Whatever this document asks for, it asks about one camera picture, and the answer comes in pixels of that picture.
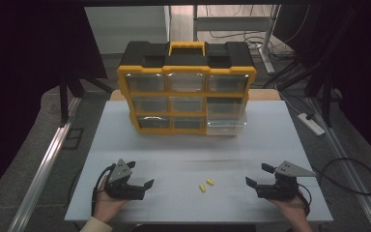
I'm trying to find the person's left hand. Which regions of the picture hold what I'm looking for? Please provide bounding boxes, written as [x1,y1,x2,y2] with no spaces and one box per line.
[93,175,131,224]

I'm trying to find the aluminium floor rail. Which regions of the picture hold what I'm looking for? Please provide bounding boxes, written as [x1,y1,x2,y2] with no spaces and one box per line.
[306,96,371,232]
[7,96,82,232]

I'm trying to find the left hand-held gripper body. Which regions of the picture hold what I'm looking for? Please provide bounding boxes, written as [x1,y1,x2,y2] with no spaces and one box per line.
[104,158,137,201]

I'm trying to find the clear pulled-out drawer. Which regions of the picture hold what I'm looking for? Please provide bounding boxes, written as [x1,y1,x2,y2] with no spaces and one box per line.
[205,113,248,136]

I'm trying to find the black stand legs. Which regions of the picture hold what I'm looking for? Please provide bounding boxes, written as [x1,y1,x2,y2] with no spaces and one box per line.
[58,69,114,128]

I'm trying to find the wooden table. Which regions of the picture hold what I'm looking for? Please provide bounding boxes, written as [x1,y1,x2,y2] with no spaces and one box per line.
[109,88,282,102]

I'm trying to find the tangle of floor cables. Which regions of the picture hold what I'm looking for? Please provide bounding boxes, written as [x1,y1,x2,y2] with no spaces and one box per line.
[202,4,307,62]

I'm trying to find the hand-held gripper black cable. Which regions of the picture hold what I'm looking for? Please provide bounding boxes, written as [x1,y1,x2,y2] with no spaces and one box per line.
[297,183,313,218]
[91,163,116,218]

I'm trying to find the yellow black drawer organizer box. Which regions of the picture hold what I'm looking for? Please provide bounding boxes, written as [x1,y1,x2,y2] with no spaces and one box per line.
[116,41,258,136]

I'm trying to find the right hand-held gripper black cable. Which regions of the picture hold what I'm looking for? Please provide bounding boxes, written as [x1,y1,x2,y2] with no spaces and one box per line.
[297,183,313,218]

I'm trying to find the white desk frame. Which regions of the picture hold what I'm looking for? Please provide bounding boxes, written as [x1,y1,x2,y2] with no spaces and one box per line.
[192,4,282,75]

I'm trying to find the left hand-held gripper black cable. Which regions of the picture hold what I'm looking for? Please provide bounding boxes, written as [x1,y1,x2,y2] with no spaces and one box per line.
[91,163,116,218]

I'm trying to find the white power strip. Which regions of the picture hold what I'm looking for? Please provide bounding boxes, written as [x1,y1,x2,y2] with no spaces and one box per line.
[297,112,327,137]

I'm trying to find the dark curtain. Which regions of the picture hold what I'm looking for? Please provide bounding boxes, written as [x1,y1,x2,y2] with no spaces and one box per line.
[271,3,371,162]
[0,3,108,207]

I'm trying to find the person's right hand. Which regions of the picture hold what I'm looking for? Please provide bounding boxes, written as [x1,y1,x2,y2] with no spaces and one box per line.
[268,189,309,224]

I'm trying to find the set of clear closed drawers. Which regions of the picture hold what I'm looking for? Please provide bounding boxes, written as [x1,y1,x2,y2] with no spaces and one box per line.
[124,72,250,131]

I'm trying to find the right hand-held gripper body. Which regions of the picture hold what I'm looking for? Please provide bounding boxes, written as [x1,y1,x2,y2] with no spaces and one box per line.
[255,160,317,201]

